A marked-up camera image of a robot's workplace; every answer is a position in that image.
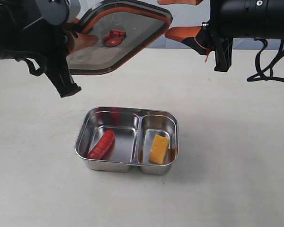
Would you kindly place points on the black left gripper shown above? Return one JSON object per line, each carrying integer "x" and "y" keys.
{"x": 44, "y": 47}

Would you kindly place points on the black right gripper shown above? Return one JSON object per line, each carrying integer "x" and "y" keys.
{"x": 204, "y": 39}

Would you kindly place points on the dark transparent lunch box lid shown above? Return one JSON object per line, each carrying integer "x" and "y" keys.
{"x": 123, "y": 28}

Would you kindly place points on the red toy sausage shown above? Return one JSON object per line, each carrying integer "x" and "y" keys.
{"x": 103, "y": 146}

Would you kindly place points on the yellow toy cheese wedge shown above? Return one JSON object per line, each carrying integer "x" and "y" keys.
{"x": 159, "y": 149}

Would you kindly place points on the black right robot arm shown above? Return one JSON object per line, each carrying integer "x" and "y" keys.
{"x": 255, "y": 19}

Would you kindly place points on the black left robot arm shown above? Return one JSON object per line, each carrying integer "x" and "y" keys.
{"x": 14, "y": 16}

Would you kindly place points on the stainless steel lunch box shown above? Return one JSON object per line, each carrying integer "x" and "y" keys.
{"x": 135, "y": 130}

